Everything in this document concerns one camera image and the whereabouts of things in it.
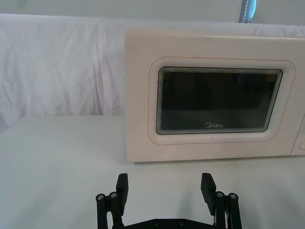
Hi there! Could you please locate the grey striped post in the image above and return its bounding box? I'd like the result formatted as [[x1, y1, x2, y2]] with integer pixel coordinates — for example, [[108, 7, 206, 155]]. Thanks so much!
[[239, 0, 257, 24]]

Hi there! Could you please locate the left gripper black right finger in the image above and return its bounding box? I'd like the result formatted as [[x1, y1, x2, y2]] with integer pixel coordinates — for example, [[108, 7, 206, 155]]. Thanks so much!
[[201, 172, 243, 229]]

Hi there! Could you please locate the white table cloth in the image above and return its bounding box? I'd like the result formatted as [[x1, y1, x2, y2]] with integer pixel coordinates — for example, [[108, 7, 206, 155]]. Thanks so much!
[[0, 115, 305, 229]]

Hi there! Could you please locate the cream microwave oven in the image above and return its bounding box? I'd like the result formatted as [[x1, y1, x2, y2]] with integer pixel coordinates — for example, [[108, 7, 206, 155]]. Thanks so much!
[[124, 29, 305, 164]]

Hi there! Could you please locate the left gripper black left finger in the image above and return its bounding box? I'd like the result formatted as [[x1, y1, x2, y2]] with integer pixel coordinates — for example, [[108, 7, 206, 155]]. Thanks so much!
[[95, 173, 130, 229]]

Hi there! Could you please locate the white curtain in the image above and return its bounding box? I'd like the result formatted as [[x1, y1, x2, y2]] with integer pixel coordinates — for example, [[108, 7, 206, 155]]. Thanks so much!
[[0, 13, 305, 136]]

